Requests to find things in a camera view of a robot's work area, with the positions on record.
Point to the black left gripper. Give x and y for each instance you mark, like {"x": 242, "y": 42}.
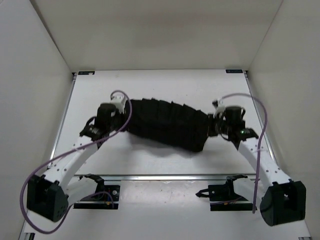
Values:
{"x": 124, "y": 116}

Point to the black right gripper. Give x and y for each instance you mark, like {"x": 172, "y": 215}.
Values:
{"x": 210, "y": 121}

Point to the black pleated skirt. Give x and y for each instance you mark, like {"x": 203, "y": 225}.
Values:
{"x": 169, "y": 123}

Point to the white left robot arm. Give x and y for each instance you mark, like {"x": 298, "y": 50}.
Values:
{"x": 52, "y": 194}

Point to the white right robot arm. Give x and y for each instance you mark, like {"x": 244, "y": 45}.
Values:
{"x": 279, "y": 199}

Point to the right blue table label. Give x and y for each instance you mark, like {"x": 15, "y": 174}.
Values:
{"x": 234, "y": 71}

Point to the blue table label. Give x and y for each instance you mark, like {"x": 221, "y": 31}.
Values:
{"x": 85, "y": 73}
{"x": 234, "y": 71}

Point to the left blue table label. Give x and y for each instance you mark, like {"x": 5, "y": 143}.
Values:
{"x": 85, "y": 73}

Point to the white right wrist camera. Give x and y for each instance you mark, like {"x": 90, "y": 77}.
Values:
{"x": 219, "y": 107}

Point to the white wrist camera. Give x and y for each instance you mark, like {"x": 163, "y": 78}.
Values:
{"x": 219, "y": 107}
{"x": 119, "y": 101}

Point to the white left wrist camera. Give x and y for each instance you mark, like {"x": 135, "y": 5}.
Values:
{"x": 119, "y": 101}

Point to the aluminium table edge rail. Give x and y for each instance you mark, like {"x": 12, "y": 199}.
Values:
{"x": 167, "y": 177}

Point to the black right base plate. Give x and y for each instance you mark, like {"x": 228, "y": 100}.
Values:
{"x": 223, "y": 199}

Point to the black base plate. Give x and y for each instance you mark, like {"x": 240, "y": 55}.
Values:
{"x": 223, "y": 199}
{"x": 101, "y": 201}

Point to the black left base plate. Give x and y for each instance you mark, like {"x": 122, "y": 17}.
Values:
{"x": 101, "y": 201}

